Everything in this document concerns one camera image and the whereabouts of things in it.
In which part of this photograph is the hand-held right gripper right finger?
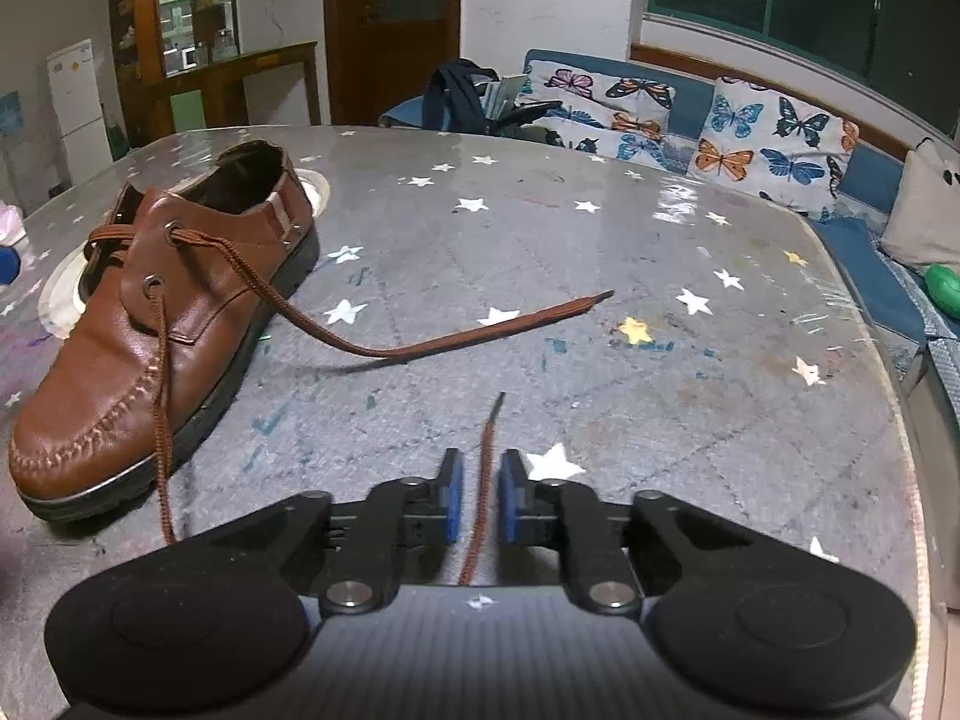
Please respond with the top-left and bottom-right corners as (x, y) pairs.
(499, 448), (719, 616)

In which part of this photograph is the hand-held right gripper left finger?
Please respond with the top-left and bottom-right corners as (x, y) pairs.
(251, 448), (464, 616)

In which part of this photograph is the brown shoelace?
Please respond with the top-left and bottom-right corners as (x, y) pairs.
(81, 221), (617, 590)

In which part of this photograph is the brown leather shoe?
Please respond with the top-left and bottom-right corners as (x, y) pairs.
(9, 141), (320, 522)

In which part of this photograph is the grey star print tablecloth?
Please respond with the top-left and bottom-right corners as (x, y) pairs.
(0, 124), (931, 720)

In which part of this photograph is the wide butterfly print cushion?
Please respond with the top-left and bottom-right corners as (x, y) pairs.
(521, 64), (676, 166)

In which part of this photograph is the dark blue backpack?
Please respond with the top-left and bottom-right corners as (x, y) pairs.
(422, 58), (500, 136)

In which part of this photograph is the stack of books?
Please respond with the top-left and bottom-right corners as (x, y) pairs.
(484, 73), (533, 132)

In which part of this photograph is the square butterfly print cushion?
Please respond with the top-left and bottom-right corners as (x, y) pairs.
(690, 75), (861, 215)

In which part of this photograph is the brown wooden door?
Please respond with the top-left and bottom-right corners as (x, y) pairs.
(322, 0), (462, 128)

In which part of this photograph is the wooden console table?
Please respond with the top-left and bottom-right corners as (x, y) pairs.
(150, 41), (323, 140)

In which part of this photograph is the blue sofa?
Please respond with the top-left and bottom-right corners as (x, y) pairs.
(379, 49), (960, 421)

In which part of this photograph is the green plastic bowl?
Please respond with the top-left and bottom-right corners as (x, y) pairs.
(924, 262), (960, 320)

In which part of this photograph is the plain beige pillow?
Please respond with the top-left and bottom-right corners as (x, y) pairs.
(881, 139), (960, 275)

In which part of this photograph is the white refrigerator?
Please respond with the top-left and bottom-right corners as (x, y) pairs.
(46, 39), (113, 188)

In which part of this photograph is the panda plush toy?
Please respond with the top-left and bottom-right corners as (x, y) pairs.
(919, 136), (960, 188)

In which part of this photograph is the wooden display cabinet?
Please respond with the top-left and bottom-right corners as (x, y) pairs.
(107, 0), (241, 151)

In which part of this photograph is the green framed window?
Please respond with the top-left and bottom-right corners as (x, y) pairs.
(645, 0), (960, 143)

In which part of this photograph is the black curved handle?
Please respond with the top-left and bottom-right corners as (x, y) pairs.
(491, 100), (563, 137)

